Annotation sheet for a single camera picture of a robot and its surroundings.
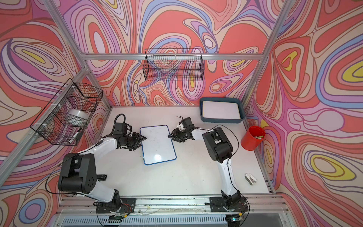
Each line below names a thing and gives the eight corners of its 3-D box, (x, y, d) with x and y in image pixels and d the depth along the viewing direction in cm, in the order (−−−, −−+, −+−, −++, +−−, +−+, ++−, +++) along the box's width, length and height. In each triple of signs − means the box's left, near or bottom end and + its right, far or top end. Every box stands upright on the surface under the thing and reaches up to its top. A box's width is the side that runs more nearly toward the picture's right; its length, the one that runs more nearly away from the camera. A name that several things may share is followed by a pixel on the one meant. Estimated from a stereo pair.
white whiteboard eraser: (242, 178, 83) (243, 177, 82) (246, 173, 86) (247, 171, 84) (252, 186, 81) (254, 185, 79) (255, 180, 83) (257, 179, 81)
